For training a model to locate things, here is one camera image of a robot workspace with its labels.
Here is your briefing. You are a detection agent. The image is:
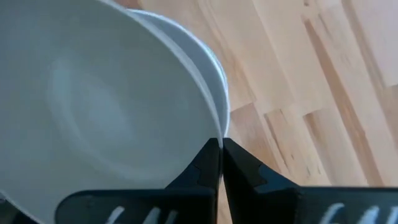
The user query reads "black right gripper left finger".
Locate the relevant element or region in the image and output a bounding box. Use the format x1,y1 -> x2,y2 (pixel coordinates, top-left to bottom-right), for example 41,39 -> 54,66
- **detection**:
55,138 -> 223,224

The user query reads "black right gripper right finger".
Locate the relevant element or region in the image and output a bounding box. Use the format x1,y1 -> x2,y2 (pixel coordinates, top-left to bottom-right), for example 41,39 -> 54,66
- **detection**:
222,138 -> 398,224

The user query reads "light grey bowl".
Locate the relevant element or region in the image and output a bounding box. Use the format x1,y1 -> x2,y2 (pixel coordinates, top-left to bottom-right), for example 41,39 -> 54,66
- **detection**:
0,0 -> 223,224

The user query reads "white bowl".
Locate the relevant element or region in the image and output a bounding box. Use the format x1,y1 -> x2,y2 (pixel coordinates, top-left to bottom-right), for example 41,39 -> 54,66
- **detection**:
127,8 -> 231,139

